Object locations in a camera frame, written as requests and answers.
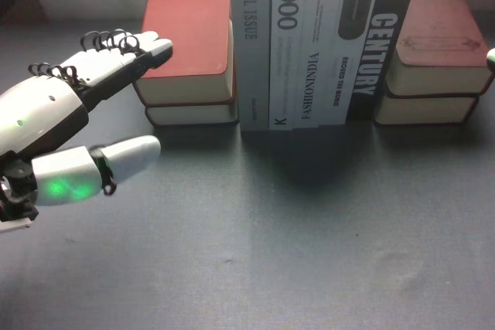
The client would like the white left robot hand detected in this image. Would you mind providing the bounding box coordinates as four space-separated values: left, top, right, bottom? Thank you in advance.
0 29 174 207

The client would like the red hardcover book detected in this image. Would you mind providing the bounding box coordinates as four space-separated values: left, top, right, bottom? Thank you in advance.
133 0 236 107
384 0 495 97
372 86 481 128
144 70 240 128

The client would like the grey Around The World book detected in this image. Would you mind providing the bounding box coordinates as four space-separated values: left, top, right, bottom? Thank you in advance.
317 0 384 127

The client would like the white Fashionindia book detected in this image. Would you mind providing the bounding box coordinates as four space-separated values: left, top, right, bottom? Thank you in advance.
292 0 351 131

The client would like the white 1000 book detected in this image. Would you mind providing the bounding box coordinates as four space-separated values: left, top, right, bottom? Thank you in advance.
268 0 310 131

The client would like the grey Special Issue book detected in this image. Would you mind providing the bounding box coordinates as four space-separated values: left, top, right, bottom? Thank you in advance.
227 0 272 132

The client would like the dark grey table cloth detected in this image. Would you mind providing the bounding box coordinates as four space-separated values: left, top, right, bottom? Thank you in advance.
0 9 495 330

